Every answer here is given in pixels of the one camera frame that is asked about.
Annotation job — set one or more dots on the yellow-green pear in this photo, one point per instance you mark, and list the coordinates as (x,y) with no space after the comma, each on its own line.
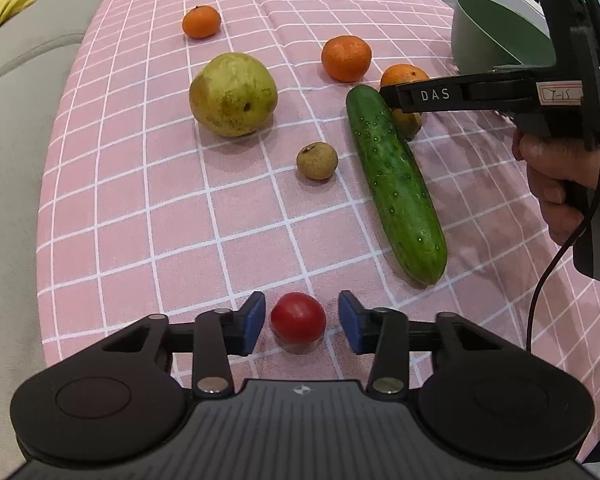
(232,95)

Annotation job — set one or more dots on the green bowl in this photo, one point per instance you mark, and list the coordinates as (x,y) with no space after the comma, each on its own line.
(475,35)

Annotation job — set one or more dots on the pink checked tablecloth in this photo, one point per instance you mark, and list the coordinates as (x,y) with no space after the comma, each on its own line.
(180,220)

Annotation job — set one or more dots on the orange mandarin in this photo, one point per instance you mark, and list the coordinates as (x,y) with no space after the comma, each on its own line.
(201,22)
(346,58)
(405,74)

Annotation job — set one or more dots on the person's right hand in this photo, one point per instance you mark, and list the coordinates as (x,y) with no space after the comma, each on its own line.
(545,170)

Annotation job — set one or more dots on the beige sofa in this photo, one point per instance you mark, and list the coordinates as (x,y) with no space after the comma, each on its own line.
(10,160)

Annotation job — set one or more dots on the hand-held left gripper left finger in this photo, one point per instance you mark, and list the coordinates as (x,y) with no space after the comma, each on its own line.
(252,322)

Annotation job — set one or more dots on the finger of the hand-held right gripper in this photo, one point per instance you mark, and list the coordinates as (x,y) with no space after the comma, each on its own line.
(440,95)

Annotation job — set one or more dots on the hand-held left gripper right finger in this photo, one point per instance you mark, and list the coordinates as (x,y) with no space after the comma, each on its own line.
(351,322)

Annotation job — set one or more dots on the red tomato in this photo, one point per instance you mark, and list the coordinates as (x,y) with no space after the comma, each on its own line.
(298,317)

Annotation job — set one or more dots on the green cucumber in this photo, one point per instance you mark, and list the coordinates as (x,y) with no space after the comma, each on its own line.
(395,180)

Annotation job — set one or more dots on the small brown longan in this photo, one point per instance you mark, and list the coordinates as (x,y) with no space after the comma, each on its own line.
(317,161)

